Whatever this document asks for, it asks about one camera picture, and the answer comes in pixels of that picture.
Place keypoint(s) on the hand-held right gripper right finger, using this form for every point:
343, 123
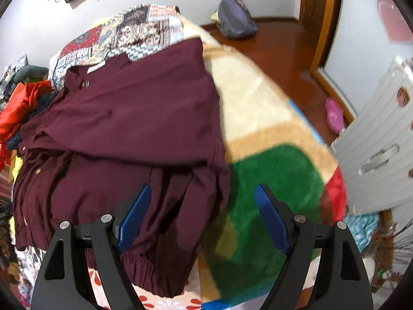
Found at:
270, 214

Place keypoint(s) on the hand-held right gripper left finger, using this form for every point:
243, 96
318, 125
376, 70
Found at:
135, 213

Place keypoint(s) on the maroon button shirt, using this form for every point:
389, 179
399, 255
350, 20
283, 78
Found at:
129, 119

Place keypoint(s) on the dark blue folded clothes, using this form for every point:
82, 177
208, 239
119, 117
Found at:
42, 101

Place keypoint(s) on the colourful plush blanket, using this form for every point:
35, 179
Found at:
267, 174

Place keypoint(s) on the pink slipper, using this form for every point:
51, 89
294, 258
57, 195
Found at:
334, 116

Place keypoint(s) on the white ribbed suitcase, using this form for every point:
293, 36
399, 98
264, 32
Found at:
377, 155

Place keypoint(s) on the dried twig bundle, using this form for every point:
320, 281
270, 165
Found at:
393, 252

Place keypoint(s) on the red folded garment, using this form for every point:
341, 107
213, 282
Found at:
19, 109

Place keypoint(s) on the pile of household clutter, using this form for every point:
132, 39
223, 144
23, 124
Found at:
22, 72

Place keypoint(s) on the patchwork patterned blanket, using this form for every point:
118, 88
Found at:
129, 32

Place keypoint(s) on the white wardrobe sliding door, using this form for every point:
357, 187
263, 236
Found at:
361, 38

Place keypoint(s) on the grey purple backpack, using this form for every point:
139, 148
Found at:
237, 17

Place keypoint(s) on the small yellow bag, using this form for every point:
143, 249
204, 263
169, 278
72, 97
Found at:
215, 17

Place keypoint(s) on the wooden door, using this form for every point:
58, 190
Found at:
311, 0

